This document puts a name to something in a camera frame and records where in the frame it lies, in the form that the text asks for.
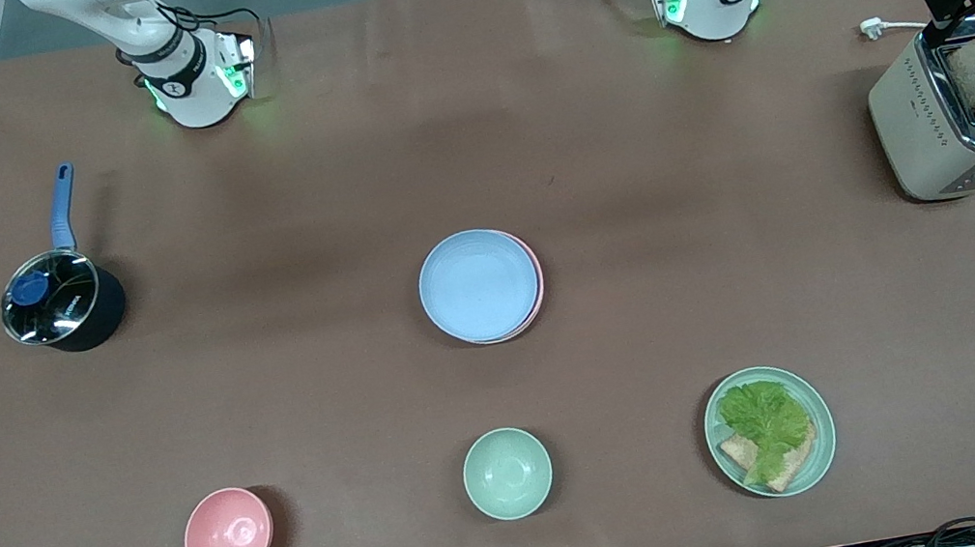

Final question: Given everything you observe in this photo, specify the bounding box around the beige and chrome toaster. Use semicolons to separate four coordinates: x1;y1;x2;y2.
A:
858;16;975;210

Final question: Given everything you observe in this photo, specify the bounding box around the green plate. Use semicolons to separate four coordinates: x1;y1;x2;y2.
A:
697;356;846;508

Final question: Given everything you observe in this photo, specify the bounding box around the white toaster power cord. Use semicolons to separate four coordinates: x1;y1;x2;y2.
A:
858;8;932;43

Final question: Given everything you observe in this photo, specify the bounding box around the blue shallow plate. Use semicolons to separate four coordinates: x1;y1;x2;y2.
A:
411;220;549;352

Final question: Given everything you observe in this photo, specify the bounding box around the glass lid with blue knob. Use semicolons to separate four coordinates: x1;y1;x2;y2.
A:
0;244;110;352

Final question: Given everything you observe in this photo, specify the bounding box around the pink bowl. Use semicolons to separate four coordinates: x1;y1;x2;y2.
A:
178;481;277;547

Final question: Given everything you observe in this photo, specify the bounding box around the green bowl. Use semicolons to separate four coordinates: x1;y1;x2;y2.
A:
456;421;559;528

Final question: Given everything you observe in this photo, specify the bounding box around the toast slice under lettuce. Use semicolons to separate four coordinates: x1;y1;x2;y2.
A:
717;420;825;502

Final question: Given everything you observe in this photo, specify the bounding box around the pink shallow plate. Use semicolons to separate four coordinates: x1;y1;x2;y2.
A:
481;223;554;344

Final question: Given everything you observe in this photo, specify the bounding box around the green lettuce leaf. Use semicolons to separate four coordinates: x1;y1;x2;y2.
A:
714;373;820;490

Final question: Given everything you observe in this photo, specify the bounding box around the dark saucepan with blue handle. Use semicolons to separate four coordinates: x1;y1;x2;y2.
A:
0;157;134;363

